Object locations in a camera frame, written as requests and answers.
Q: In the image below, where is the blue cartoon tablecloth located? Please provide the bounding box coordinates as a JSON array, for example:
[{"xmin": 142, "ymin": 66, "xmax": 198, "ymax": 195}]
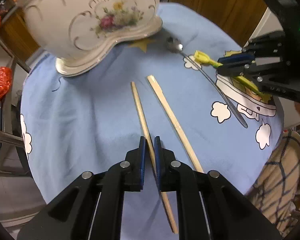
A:
[{"xmin": 20, "ymin": 2, "xmax": 285, "ymax": 240}]

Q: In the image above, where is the silver metal spoon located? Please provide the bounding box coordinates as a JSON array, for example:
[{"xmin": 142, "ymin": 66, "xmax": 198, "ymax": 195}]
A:
[{"xmin": 166, "ymin": 36, "xmax": 248, "ymax": 128}]

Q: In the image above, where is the stainless steel shelf rack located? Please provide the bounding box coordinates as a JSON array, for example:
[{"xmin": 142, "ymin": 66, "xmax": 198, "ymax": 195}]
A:
[{"xmin": 0, "ymin": 17, "xmax": 32, "ymax": 177}]

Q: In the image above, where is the yellow tulip plastic utensil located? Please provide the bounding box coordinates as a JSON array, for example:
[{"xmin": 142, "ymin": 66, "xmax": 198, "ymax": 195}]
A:
[{"xmin": 194, "ymin": 50, "xmax": 272, "ymax": 103}]

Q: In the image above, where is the wooden chopstick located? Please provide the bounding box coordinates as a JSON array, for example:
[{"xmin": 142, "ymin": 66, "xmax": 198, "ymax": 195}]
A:
[
  {"xmin": 147, "ymin": 75, "xmax": 204, "ymax": 173},
  {"xmin": 130, "ymin": 82, "xmax": 179, "ymax": 234}
]

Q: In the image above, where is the white floral ceramic utensil holder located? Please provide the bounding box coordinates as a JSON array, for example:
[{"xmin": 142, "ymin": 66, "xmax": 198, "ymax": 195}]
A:
[{"xmin": 17, "ymin": 0, "xmax": 162, "ymax": 76}]

